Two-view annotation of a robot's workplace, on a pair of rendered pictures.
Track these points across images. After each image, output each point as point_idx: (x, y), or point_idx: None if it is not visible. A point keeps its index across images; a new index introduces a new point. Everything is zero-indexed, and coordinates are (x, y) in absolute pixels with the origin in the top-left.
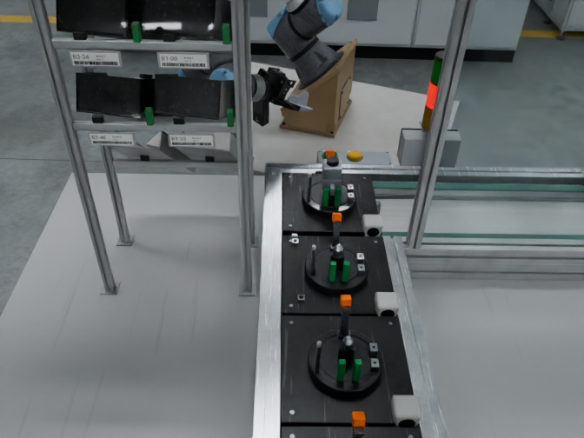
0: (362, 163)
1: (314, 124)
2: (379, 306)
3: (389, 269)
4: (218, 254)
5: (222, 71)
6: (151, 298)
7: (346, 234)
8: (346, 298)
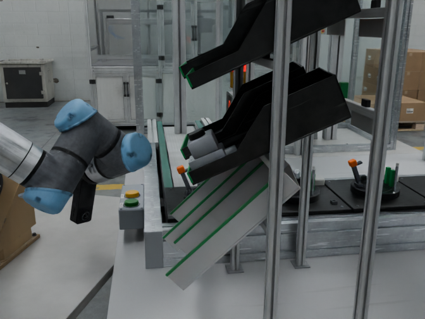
0: (143, 192)
1: (23, 237)
2: (323, 178)
3: None
4: (260, 285)
5: (137, 133)
6: (348, 316)
7: None
8: (354, 159)
